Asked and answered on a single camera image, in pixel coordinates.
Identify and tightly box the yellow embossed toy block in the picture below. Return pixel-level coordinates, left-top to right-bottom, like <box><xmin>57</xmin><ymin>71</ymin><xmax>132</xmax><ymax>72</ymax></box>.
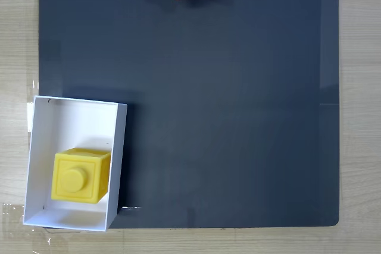
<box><xmin>51</xmin><ymin>147</ymin><xmax>112</xmax><ymax>205</ymax></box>

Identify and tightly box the white open cardboard box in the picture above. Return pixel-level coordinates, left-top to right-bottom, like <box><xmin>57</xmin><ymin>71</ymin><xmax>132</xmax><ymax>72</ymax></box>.
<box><xmin>23</xmin><ymin>95</ymin><xmax>129</xmax><ymax>233</ymax></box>

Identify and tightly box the dark grey textured mat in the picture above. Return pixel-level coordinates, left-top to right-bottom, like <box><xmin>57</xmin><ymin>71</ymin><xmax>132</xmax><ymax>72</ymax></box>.
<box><xmin>38</xmin><ymin>0</ymin><xmax>341</xmax><ymax>230</ymax></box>

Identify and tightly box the clear tape strip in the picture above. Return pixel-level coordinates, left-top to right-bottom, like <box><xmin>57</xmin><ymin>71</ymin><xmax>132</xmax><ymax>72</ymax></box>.
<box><xmin>2</xmin><ymin>202</ymin><xmax>26</xmax><ymax>222</ymax></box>

